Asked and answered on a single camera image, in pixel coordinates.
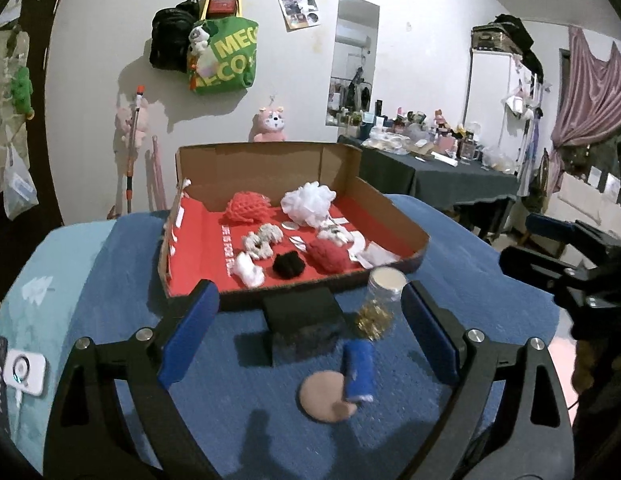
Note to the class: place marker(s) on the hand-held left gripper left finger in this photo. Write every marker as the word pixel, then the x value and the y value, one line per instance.
pixel 185 345

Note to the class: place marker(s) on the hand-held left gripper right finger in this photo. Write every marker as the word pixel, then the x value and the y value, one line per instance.
pixel 430 345

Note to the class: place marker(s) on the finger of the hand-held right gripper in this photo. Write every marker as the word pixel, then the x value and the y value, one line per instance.
pixel 540 270
pixel 550 229

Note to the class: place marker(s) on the white cloth piece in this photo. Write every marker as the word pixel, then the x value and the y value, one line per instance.
pixel 248 270

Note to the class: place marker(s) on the cardboard box with red lining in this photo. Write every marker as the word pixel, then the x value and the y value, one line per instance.
pixel 205 240

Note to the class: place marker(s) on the white fluffy scrunchie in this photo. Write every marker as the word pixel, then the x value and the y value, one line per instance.
pixel 260 242

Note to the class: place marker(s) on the black pompom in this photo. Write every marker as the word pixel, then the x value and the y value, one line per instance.
pixel 289 265

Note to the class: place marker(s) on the red plush bunny pendant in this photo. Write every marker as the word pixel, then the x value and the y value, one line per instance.
pixel 330 256

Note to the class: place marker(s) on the white fluffy star hair clip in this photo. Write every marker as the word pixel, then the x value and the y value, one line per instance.
pixel 334 233

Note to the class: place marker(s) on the small silver oval disc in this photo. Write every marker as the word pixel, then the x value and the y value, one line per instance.
pixel 290 225

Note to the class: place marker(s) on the glass jar of gold beads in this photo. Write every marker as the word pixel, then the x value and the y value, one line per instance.
pixel 378 310

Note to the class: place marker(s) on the blue bandage roll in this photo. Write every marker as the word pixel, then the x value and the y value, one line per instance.
pixel 358 370

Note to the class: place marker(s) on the black box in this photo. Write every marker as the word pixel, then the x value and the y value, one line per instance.
pixel 300 320

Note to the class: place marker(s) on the table with dark green cloth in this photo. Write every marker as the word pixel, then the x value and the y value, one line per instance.
pixel 440 180

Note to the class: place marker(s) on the beige powder puff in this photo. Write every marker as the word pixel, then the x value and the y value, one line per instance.
pixel 320 397

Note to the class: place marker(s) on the pink curtain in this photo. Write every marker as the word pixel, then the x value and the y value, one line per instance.
pixel 585 105

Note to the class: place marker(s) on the white hanging bags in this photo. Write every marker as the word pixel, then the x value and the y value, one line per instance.
pixel 520 102

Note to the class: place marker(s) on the white wardrobe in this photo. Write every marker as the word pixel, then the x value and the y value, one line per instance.
pixel 490 105

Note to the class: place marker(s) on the teal bed sheet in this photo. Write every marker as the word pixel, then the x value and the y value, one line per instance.
pixel 50 310

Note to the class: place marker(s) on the red mesh sponge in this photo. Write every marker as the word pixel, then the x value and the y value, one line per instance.
pixel 246 207

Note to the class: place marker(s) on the clutter of cosmetics bottles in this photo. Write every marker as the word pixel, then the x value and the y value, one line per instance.
pixel 430 135

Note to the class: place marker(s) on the pink poles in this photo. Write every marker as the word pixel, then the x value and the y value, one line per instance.
pixel 159 175

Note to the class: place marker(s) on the orange white mop stick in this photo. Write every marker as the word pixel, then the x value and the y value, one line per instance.
pixel 132 170

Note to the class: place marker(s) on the white bath pouf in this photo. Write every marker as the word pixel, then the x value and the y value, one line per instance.
pixel 308 202

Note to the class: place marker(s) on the dark brown door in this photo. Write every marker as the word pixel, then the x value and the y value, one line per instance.
pixel 20 240

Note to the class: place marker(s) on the black clothing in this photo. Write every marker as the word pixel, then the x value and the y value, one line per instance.
pixel 520 35

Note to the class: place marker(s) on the clear storage case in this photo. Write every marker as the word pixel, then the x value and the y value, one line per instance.
pixel 490 39

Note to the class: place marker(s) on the white plastic bag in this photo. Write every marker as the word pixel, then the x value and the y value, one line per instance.
pixel 19 190

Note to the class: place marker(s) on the pink pig plush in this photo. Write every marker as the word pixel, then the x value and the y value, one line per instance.
pixel 128 120

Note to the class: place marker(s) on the pink fox plush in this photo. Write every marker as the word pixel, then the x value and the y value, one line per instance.
pixel 270 125

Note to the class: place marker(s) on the green tote bag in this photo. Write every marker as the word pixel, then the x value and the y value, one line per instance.
pixel 230 60

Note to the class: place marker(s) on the green plush toy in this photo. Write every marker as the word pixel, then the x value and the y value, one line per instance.
pixel 22 90

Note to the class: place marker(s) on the black backpack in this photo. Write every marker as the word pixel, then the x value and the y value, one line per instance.
pixel 168 40

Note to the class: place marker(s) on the small white plush toy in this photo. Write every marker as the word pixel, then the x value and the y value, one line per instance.
pixel 200 39

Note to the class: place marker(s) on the crumpled clear plastic bag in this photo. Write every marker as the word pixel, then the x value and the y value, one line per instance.
pixel 5 85

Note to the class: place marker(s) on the wall mirror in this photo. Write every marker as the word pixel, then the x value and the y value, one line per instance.
pixel 353 50

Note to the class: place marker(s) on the wall photo poster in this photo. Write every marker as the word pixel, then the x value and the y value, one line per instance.
pixel 298 7

